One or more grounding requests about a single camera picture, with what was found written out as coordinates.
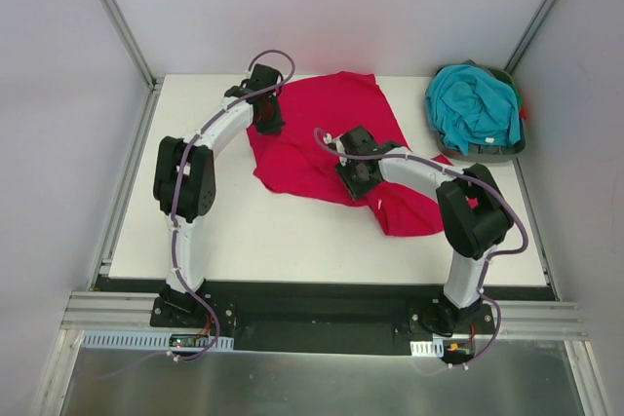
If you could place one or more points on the green t shirt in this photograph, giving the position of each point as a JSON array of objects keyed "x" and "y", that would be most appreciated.
[{"x": 520, "y": 100}]

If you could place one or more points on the grey laundry basket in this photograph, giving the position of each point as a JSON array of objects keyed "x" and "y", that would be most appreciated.
[{"x": 487, "y": 155}]

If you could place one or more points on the left aluminium frame post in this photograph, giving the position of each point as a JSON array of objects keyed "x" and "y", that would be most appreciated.
[{"x": 129, "y": 42}]

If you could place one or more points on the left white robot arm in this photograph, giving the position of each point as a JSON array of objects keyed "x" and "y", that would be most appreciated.
[{"x": 184, "y": 180}]

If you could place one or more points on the aluminium frame post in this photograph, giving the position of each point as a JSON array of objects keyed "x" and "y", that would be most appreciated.
[
  {"x": 129, "y": 42},
  {"x": 536, "y": 22}
]

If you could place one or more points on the white slotted cable duct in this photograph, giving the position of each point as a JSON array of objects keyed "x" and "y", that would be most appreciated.
[{"x": 145, "y": 341}]

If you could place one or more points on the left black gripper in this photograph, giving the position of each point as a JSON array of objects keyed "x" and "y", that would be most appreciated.
[{"x": 268, "y": 119}]

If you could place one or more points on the right aluminium frame post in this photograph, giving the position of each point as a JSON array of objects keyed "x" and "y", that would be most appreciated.
[{"x": 536, "y": 22}]

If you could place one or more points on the teal t shirt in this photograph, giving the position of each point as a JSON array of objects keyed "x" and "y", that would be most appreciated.
[{"x": 470, "y": 106}]

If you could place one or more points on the right white cable duct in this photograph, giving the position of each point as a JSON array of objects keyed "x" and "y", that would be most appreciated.
[{"x": 427, "y": 349}]

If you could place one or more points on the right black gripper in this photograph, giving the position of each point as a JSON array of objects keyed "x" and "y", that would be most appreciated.
[{"x": 349, "y": 183}]

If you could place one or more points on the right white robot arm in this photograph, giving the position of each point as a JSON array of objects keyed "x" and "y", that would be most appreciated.
[{"x": 474, "y": 219}]

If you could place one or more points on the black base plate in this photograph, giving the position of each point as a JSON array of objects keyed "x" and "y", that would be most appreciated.
[{"x": 344, "y": 319}]

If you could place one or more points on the aluminium front rail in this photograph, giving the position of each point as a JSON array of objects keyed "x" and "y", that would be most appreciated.
[{"x": 524, "y": 320}]

